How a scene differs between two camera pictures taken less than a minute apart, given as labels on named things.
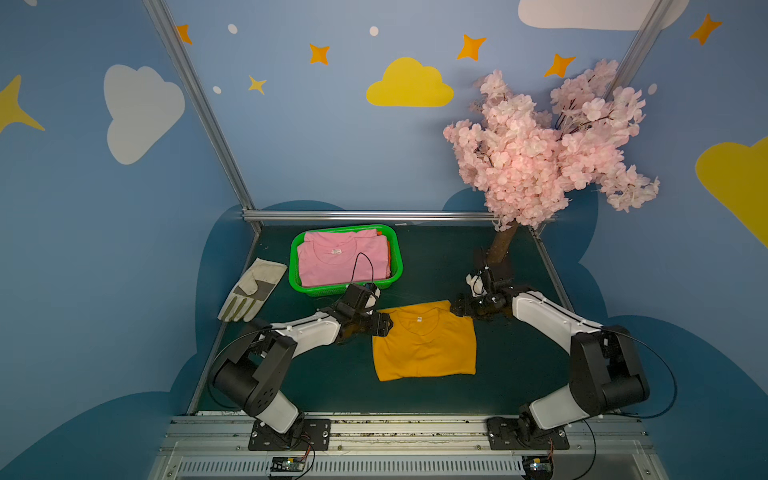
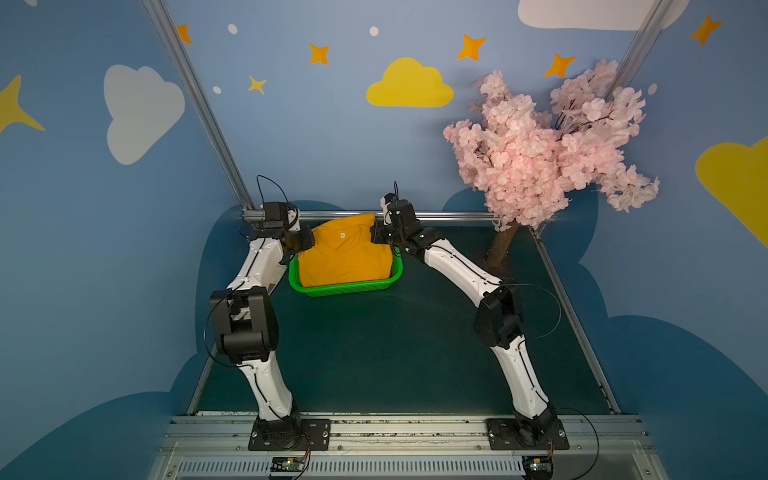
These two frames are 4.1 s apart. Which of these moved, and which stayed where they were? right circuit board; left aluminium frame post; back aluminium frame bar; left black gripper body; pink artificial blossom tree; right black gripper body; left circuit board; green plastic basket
Moved: right black gripper body; left black gripper body
Stayed: left aluminium frame post; left circuit board; green plastic basket; back aluminium frame bar; right circuit board; pink artificial blossom tree
